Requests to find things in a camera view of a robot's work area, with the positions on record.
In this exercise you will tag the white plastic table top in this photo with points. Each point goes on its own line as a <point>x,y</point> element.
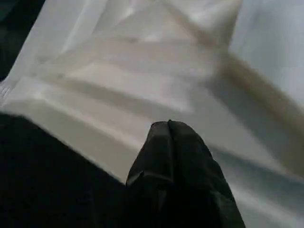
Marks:
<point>142,71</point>

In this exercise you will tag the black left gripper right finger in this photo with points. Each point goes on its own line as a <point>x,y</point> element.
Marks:
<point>199,190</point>

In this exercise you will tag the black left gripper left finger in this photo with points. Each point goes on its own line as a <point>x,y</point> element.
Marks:
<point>149,190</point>

